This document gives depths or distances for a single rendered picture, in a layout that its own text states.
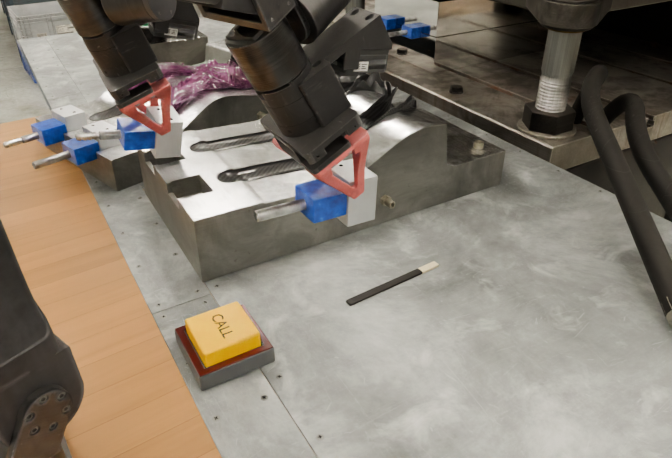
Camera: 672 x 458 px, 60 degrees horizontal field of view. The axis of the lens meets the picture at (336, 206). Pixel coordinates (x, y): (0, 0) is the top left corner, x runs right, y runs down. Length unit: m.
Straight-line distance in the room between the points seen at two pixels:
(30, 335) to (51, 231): 0.48
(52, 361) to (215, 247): 0.31
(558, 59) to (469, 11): 0.44
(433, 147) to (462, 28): 0.76
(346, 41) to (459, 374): 0.35
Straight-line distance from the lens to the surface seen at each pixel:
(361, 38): 0.56
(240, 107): 1.08
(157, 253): 0.81
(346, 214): 0.62
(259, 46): 0.51
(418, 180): 0.85
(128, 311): 0.73
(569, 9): 1.14
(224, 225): 0.71
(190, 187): 0.80
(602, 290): 0.79
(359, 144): 0.56
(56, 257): 0.86
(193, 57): 1.56
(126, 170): 0.98
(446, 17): 1.52
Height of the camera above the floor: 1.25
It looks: 31 degrees down
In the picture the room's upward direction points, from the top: straight up
